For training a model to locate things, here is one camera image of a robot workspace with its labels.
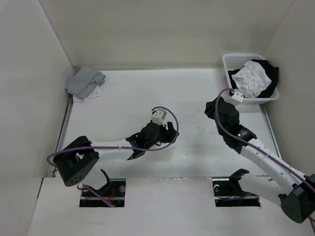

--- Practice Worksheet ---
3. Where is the white tank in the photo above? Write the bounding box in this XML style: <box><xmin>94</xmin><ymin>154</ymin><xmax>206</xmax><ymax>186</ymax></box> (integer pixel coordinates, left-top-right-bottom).
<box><xmin>72</xmin><ymin>86</ymin><xmax>100</xmax><ymax>103</ymax></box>
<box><xmin>231</xmin><ymin>61</ymin><xmax>272</xmax><ymax>98</ymax></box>

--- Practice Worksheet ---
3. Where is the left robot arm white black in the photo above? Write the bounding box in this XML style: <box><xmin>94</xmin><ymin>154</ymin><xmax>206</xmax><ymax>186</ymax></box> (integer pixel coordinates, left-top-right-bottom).
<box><xmin>53</xmin><ymin>121</ymin><xmax>179</xmax><ymax>187</ymax></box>

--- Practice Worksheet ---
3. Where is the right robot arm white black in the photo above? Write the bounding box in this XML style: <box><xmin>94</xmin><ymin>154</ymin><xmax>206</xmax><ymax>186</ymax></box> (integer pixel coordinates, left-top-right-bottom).
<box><xmin>204</xmin><ymin>97</ymin><xmax>315</xmax><ymax>224</ymax></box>

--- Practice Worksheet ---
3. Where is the black tank top in basket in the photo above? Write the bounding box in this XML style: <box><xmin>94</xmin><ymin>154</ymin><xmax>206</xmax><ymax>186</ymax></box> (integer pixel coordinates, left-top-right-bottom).
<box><xmin>228</xmin><ymin>59</ymin><xmax>279</xmax><ymax>98</ymax></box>

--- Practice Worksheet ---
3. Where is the folded white tank top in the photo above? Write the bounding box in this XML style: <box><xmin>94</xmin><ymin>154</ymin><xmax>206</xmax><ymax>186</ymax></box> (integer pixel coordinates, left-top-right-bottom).
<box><xmin>72</xmin><ymin>86</ymin><xmax>100</xmax><ymax>103</ymax></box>

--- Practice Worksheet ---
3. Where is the folded grey tank top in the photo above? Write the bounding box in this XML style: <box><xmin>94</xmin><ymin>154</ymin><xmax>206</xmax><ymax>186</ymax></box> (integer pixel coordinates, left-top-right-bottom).
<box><xmin>65</xmin><ymin>67</ymin><xmax>106</xmax><ymax>99</ymax></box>

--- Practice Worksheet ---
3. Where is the white plastic basket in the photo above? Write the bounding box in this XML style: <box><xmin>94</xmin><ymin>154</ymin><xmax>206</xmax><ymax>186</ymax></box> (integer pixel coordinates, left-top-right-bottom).
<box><xmin>222</xmin><ymin>53</ymin><xmax>280</xmax><ymax>104</ymax></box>

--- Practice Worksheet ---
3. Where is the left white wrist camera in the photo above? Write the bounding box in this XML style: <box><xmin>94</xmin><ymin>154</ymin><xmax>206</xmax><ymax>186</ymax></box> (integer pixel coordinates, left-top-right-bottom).
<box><xmin>151</xmin><ymin>108</ymin><xmax>167</xmax><ymax>126</ymax></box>

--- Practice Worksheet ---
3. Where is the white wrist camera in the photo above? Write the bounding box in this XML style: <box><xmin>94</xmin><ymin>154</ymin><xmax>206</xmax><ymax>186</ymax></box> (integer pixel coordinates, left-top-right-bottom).
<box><xmin>229</xmin><ymin>89</ymin><xmax>244</xmax><ymax>106</ymax></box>
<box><xmin>151</xmin><ymin>108</ymin><xmax>167</xmax><ymax>126</ymax></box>

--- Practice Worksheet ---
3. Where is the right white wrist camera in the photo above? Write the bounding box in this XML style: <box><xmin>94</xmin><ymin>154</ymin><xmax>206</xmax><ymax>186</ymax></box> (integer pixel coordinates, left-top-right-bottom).
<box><xmin>229</xmin><ymin>89</ymin><xmax>244</xmax><ymax>106</ymax></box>

